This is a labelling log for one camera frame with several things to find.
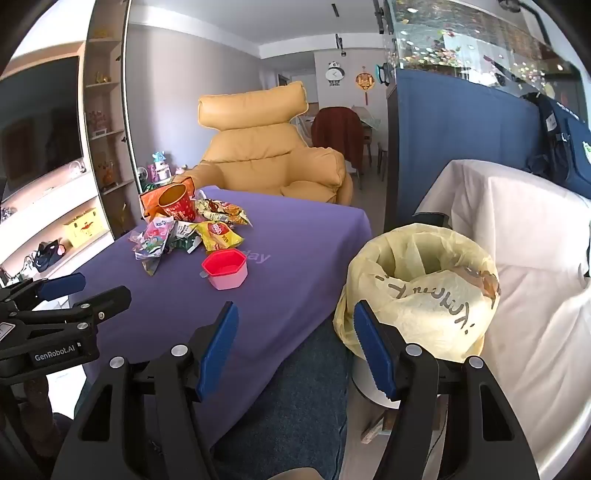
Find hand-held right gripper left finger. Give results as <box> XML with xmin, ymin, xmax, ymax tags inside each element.
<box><xmin>50</xmin><ymin>301</ymin><xmax>241</xmax><ymax>480</ymax></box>

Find purple tablecloth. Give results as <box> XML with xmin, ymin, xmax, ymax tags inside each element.
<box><xmin>44</xmin><ymin>185</ymin><xmax>374</xmax><ymax>450</ymax></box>

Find pink colourful wrapper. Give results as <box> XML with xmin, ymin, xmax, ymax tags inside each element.
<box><xmin>133</xmin><ymin>217</ymin><xmax>178</xmax><ymax>261</ymax></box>

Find white sofa cover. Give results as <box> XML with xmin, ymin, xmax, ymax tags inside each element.
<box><xmin>413</xmin><ymin>159</ymin><xmax>591</xmax><ymax>472</ymax></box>

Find green yellow snack packet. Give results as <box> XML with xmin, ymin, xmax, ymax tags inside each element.
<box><xmin>194</xmin><ymin>198</ymin><xmax>254</xmax><ymax>228</ymax></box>

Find beige shelf unit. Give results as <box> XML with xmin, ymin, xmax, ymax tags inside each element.
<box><xmin>0</xmin><ymin>0</ymin><xmax>139</xmax><ymax>282</ymax></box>

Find orange snack bag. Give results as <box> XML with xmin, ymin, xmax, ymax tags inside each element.
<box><xmin>139</xmin><ymin>178</ymin><xmax>195</xmax><ymax>220</ymax></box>

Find yellow box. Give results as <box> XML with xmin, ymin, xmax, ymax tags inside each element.
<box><xmin>63</xmin><ymin>208</ymin><xmax>103</xmax><ymax>248</ymax></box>

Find black television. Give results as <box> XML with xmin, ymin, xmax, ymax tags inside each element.
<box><xmin>0</xmin><ymin>55</ymin><xmax>85</xmax><ymax>204</ymax></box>

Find blue partition cloth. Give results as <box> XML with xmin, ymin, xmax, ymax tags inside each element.
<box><xmin>394</xmin><ymin>69</ymin><xmax>543</xmax><ymax>227</ymax></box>

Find colourful toy figures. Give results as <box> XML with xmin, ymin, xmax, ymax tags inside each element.
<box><xmin>139</xmin><ymin>151</ymin><xmax>174</xmax><ymax>190</ymax></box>

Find white trash bin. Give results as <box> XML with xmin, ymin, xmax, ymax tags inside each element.
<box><xmin>351</xmin><ymin>355</ymin><xmax>402</xmax><ymax>409</ymax></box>

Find person's blue jeans leg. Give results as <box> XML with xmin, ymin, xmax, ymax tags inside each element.
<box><xmin>210</xmin><ymin>318</ymin><xmax>352</xmax><ymax>480</ymax></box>

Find yellow red snack packet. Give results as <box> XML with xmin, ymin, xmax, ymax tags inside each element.
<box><xmin>196</xmin><ymin>220</ymin><xmax>245</xmax><ymax>252</ymax></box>

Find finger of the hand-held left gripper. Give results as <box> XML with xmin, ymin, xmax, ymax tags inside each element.
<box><xmin>9</xmin><ymin>285</ymin><xmax>132</xmax><ymax>330</ymax></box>
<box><xmin>0</xmin><ymin>272</ymin><xmax>88</xmax><ymax>305</ymax></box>

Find red paper cup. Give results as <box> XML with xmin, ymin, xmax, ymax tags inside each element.
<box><xmin>157</xmin><ymin>182</ymin><xmax>197</xmax><ymax>222</ymax></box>

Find glass fish tank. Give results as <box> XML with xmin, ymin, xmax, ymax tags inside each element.
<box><xmin>385</xmin><ymin>0</ymin><xmax>583</xmax><ymax>97</ymax></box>

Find white bin yellow bag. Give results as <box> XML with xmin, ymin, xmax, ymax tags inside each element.
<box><xmin>332</xmin><ymin>222</ymin><xmax>502</xmax><ymax>365</ymax></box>

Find brown jacket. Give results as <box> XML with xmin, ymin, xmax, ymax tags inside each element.
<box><xmin>311</xmin><ymin>106</ymin><xmax>365</xmax><ymax>167</ymax></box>

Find dark blue backpack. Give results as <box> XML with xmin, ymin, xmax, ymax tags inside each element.
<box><xmin>522</xmin><ymin>92</ymin><xmax>591</xmax><ymax>199</ymax></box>

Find yellow red hanging ornament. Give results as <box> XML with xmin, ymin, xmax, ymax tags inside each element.
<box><xmin>355</xmin><ymin>66</ymin><xmax>376</xmax><ymax>106</ymax></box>

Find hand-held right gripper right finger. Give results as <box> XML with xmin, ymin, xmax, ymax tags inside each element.
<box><xmin>352</xmin><ymin>299</ymin><xmax>541</xmax><ymax>480</ymax></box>

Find black handbag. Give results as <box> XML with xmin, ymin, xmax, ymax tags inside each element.
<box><xmin>32</xmin><ymin>239</ymin><xmax>66</xmax><ymax>272</ymax></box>

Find pink hexagonal cup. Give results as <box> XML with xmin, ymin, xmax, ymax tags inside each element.
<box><xmin>201</xmin><ymin>249</ymin><xmax>250</xmax><ymax>291</ymax></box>

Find yellow leather armchair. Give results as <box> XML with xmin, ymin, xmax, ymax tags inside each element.
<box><xmin>173</xmin><ymin>80</ymin><xmax>354</xmax><ymax>206</ymax></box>

